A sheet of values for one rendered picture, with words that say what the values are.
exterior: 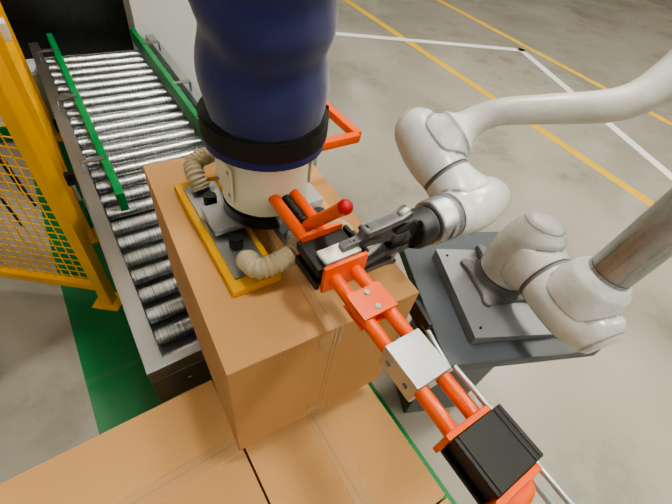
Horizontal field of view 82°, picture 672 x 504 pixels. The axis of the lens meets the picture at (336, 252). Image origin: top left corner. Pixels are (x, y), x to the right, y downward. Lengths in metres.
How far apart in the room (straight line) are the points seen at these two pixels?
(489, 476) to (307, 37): 0.57
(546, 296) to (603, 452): 1.24
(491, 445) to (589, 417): 1.78
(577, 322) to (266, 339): 0.74
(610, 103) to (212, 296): 0.80
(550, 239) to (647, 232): 0.22
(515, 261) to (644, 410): 1.49
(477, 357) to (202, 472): 0.78
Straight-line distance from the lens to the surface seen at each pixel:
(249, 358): 0.67
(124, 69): 2.87
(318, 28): 0.60
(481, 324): 1.19
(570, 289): 1.08
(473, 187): 0.78
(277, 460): 1.16
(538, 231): 1.14
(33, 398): 2.03
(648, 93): 0.92
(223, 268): 0.76
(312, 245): 0.62
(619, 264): 1.05
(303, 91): 0.62
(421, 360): 0.54
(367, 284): 0.60
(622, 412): 2.42
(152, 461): 1.20
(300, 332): 0.70
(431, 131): 0.82
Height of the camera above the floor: 1.67
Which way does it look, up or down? 47 degrees down
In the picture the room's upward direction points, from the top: 12 degrees clockwise
